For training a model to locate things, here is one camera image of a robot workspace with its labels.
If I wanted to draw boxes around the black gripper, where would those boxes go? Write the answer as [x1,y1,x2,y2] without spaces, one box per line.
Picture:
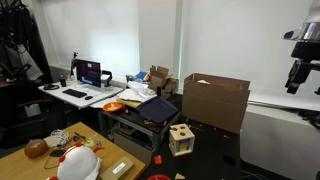
[285,41,320,96]

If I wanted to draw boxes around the red plastic bowl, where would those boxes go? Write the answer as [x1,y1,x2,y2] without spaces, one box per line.
[146,174,172,180]

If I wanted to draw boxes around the orange bowl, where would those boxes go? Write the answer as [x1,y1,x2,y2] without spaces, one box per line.
[102,101,125,114]

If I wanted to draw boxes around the large open cardboard box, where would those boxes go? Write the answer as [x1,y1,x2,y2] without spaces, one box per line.
[181,72,251,135]

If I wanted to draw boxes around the wooden shape sorter cube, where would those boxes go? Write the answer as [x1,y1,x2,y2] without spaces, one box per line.
[168,123,196,158]

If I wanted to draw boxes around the small open cardboard box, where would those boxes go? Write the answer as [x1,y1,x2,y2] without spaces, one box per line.
[148,65,180,100]

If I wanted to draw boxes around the dark blue tote lid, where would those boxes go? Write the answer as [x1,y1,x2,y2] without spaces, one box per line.
[135,96,180,125]

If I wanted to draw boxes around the blue yellow package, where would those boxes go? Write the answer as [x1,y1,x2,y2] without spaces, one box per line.
[134,70,152,84]

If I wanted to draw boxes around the white paper pile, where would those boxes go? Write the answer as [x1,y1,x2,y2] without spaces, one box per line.
[116,80,158,104]

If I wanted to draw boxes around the black metal cart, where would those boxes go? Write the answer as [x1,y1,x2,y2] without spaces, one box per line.
[97,105,183,155]

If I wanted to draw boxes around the yellow folder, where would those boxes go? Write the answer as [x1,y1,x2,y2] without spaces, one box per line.
[115,98,143,110]

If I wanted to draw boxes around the black desk stand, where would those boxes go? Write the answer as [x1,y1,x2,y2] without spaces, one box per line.
[101,69,114,89]

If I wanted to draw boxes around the flat labelled cardboard box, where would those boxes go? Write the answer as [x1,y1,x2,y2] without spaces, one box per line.
[98,155,135,180]

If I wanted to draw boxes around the computer monitor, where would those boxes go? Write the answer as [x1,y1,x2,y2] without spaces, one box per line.
[75,58,103,90]

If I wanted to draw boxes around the clear plastic container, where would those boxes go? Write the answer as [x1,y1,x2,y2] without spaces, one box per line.
[82,134,102,150]

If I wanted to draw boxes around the white office desk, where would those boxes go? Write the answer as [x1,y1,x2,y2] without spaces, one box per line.
[37,81,125,110]

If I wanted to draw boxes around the black computer keyboard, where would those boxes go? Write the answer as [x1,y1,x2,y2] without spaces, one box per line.
[61,88,88,99]

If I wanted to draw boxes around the white red plush toy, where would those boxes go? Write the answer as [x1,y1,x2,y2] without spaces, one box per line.
[47,142,105,180]

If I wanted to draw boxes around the black cup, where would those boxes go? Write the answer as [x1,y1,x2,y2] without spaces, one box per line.
[58,75,68,88]

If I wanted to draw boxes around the white patterned cloth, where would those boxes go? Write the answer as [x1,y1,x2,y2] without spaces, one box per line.
[44,128,70,148]

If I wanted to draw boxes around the black headphones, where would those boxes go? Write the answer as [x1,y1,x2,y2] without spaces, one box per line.
[42,83,61,91]

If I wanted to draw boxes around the black phone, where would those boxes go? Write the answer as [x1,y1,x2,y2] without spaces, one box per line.
[49,148,68,158]

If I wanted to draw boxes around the white paper roll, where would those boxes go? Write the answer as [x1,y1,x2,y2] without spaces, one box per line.
[24,102,42,118]

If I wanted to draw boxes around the brown round ball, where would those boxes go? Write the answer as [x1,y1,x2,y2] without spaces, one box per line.
[23,138,50,160]

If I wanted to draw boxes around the black office chair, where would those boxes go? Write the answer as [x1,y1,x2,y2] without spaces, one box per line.
[0,89,58,148]

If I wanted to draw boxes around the wooden table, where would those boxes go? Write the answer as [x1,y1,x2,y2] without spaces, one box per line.
[0,121,147,180]

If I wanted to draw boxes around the black floor cables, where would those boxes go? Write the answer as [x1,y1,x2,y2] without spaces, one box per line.
[297,109,320,130]

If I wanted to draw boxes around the black camera tripod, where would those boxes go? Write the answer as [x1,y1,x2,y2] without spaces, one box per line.
[69,51,79,80]

